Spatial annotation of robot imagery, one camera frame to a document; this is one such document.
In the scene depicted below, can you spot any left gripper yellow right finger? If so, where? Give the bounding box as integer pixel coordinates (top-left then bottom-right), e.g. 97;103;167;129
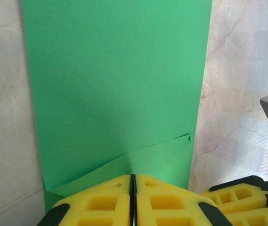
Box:
133;173;230;226

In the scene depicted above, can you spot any green paper sheet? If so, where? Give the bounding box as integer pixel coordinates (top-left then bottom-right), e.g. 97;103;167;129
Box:
22;0;213;212

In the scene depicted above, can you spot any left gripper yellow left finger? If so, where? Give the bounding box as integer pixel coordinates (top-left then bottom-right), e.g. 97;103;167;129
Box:
37;174;133;226

